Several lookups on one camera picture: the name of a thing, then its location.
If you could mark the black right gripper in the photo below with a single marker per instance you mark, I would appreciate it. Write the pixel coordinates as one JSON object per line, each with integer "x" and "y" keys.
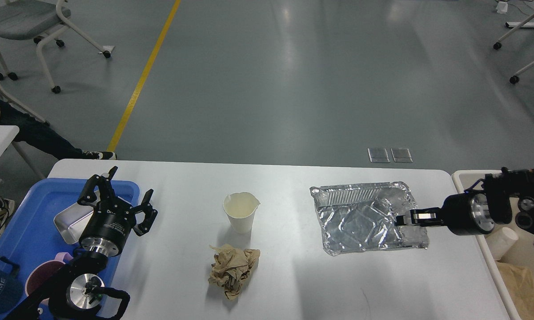
{"x": 463, "y": 214}

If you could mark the right floor socket plate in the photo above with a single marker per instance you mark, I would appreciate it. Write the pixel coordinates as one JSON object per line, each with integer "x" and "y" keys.
{"x": 401, "y": 155}

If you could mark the person in jeans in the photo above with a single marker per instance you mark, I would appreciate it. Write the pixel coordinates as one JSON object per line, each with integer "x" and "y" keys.
{"x": 44, "y": 138}

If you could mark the brown paper in bin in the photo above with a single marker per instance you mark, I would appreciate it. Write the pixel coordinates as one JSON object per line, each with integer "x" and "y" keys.
{"x": 519, "y": 283}

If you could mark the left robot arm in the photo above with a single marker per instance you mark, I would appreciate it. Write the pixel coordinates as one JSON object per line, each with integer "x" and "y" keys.
{"x": 75, "y": 291}

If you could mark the blue plastic tray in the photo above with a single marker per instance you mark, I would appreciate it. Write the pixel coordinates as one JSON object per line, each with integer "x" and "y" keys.
{"x": 32, "y": 238}

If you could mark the crumpled brown paper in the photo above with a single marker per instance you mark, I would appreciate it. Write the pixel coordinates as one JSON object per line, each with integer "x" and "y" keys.
{"x": 232, "y": 268}

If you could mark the beige plastic bin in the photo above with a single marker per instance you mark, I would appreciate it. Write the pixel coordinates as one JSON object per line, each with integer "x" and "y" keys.
{"x": 509, "y": 255}

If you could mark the aluminium foil container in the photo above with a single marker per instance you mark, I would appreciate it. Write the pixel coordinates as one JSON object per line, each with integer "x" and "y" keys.
{"x": 356, "y": 218}

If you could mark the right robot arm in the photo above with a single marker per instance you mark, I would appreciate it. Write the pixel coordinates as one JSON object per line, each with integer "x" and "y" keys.
{"x": 496, "y": 198}

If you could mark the square steel tray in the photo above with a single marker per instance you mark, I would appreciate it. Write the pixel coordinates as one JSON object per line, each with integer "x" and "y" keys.
{"x": 72, "y": 221}

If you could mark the paper cup in bin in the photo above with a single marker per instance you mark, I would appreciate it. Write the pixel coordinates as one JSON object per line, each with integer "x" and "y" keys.
{"x": 500, "y": 242}

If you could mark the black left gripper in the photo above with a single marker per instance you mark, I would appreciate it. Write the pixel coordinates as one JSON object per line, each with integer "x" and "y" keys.
{"x": 110, "y": 225}

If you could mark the white paper cup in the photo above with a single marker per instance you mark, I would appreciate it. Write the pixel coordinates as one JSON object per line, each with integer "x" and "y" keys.
{"x": 240, "y": 209}

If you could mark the left floor socket plate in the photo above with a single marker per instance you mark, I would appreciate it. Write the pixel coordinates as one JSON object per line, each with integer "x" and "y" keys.
{"x": 378, "y": 155}

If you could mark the grey office chair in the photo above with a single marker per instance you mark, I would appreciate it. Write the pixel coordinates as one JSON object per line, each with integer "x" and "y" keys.
{"x": 30, "y": 19}

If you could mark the pink ceramic mug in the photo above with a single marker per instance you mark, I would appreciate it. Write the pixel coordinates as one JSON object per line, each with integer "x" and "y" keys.
{"x": 44, "y": 271}

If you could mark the floor socket plate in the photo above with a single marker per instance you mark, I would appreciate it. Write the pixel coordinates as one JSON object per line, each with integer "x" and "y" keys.
{"x": 401, "y": 155}
{"x": 378, "y": 155}

